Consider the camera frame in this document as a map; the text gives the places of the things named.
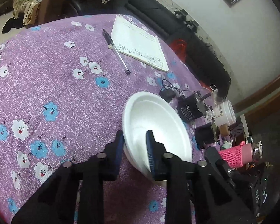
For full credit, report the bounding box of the white foam bowl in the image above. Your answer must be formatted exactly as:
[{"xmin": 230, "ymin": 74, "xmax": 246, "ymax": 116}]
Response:
[{"xmin": 122, "ymin": 91, "xmax": 193, "ymax": 181}]

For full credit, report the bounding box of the white plastic jar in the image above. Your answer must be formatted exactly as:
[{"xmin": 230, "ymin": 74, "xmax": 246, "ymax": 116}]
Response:
[{"xmin": 205, "ymin": 100, "xmax": 236, "ymax": 127}]

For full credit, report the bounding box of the pink knit-sleeved bottle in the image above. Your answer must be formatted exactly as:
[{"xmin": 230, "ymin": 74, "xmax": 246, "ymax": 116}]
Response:
[{"xmin": 219, "ymin": 141, "xmax": 263, "ymax": 169}]

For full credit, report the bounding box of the red plastic bag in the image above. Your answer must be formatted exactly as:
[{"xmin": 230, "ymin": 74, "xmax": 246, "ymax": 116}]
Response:
[{"xmin": 169, "ymin": 39, "xmax": 187, "ymax": 63}]

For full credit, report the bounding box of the white notepad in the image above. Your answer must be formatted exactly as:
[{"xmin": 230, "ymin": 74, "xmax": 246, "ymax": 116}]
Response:
[{"xmin": 111, "ymin": 15, "xmax": 169, "ymax": 72}]

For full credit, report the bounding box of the black ballpoint pen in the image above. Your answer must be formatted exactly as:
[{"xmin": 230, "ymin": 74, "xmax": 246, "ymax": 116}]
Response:
[{"xmin": 102, "ymin": 29, "xmax": 130, "ymax": 75}]

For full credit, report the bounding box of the black leather sofa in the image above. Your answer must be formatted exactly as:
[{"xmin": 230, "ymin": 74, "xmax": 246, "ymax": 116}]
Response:
[{"xmin": 62, "ymin": 0, "xmax": 231, "ymax": 98}]

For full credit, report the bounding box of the green patterned cloth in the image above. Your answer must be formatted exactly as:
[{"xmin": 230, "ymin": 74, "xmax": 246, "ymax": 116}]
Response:
[{"xmin": 13, "ymin": 0, "xmax": 42, "ymax": 26}]

